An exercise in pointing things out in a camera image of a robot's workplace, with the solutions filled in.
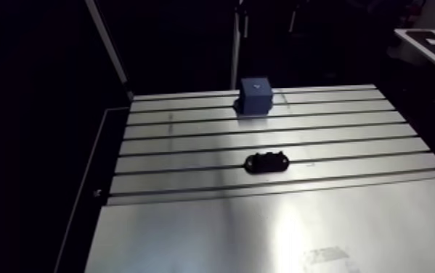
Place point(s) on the dark blue-grey block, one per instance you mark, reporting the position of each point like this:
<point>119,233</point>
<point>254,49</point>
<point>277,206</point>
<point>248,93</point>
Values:
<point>255,96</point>

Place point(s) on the black oval holder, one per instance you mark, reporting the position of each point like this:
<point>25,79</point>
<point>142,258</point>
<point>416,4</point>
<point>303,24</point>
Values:
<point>266,162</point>

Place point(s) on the pale upright post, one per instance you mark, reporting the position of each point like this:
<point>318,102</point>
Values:
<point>234,53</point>

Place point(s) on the pale slanted post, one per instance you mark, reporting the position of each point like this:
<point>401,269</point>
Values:
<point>109,47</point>

